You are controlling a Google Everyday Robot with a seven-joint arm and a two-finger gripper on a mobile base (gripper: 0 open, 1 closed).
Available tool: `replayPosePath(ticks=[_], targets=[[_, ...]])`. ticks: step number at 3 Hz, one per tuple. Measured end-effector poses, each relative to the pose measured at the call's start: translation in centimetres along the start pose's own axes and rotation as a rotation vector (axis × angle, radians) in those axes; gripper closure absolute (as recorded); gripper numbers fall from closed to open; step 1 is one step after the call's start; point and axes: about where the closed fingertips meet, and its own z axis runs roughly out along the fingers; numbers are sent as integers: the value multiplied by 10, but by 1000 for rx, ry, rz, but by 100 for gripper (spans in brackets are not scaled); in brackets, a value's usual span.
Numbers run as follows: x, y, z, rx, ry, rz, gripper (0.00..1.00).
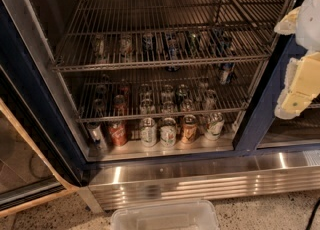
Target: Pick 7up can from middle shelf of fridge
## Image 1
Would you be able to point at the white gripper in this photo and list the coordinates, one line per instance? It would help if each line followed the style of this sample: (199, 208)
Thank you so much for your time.
(312, 24)

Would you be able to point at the blue can middle shelf right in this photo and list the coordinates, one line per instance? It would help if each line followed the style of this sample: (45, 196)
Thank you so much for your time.
(225, 68)

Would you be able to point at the blue fridge centre pillar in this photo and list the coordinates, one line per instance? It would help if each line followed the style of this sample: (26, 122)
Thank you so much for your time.
(260, 129)

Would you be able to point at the green dark can middle shelf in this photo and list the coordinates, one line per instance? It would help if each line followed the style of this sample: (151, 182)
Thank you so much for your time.
(192, 44)

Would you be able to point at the white can bottom right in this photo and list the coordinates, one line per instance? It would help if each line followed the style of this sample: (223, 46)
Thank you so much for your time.
(214, 125)

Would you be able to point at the tall blue can middle shelf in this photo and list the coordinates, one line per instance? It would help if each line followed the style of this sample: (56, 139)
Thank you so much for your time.
(171, 46)

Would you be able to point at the steel fridge base grille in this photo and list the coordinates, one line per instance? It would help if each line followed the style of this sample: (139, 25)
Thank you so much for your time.
(123, 186)

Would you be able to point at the brown orange can bottom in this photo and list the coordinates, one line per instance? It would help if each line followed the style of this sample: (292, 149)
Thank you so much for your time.
(189, 129)

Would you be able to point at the red cola can bottom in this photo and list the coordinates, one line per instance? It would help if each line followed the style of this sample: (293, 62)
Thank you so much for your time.
(117, 131)

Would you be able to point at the white can middle shelf left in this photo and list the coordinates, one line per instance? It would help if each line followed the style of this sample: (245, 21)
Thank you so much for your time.
(99, 48)

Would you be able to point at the silver can bottom left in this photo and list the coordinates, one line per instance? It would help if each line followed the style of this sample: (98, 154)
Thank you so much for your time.
(95, 132)

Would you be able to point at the open fridge glass door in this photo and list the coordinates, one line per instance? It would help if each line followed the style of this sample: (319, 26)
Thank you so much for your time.
(37, 160)

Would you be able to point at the clear plastic bin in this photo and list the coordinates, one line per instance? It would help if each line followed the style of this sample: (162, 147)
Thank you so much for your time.
(186, 215)

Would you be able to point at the middle wire fridge shelf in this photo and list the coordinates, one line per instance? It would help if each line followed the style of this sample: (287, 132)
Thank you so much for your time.
(131, 94)

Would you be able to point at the wire fridge shelf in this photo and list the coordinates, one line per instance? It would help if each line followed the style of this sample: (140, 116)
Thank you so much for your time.
(131, 94)
(248, 22)

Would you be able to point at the upper wire fridge shelf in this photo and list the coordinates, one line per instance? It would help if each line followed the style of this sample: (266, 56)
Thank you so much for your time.
(248, 22)

